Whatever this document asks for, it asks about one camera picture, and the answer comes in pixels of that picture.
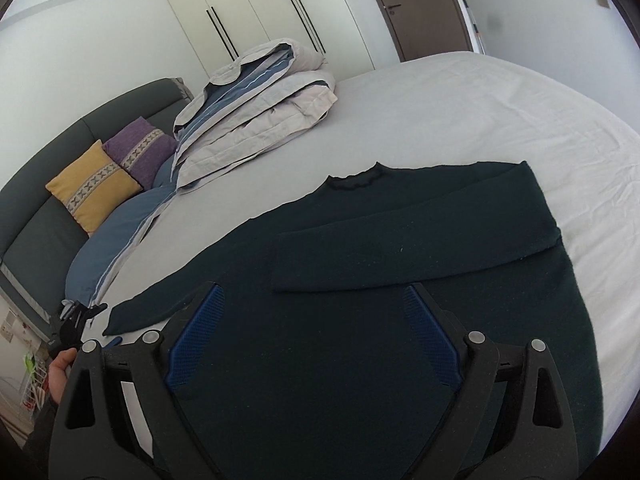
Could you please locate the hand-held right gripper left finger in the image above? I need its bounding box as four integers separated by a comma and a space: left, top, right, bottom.
48, 281, 226, 480

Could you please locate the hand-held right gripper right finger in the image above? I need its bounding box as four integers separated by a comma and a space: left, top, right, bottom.
402, 282, 581, 480

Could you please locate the dark green sweater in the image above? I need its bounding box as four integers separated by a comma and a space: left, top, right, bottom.
102, 161, 606, 480

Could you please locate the person's left forearm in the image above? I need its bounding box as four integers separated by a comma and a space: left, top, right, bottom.
20, 399, 62, 480

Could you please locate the person's left hand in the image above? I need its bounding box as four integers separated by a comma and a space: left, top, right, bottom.
46, 349, 78, 406

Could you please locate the blue pillow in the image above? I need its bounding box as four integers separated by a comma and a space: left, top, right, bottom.
65, 160, 178, 306

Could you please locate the grey upholstered headboard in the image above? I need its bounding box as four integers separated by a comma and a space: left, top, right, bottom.
0, 77, 196, 356

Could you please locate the yellow patterned cushion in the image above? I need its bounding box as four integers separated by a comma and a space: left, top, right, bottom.
45, 139, 144, 236

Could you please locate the purple patterned cushion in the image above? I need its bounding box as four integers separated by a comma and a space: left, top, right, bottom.
102, 116, 178, 188

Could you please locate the folded beige and blue duvet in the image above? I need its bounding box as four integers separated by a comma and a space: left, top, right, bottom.
172, 37, 338, 195

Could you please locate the bed with white sheet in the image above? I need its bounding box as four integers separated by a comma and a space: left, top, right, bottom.
75, 50, 640, 480

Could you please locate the cream wardrobe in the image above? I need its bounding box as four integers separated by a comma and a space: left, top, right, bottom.
162, 0, 376, 91

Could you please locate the brown door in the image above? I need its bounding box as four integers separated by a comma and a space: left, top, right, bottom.
357, 0, 476, 63

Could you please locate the white wire rack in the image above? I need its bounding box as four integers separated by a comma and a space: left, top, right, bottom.
0, 350, 51, 411

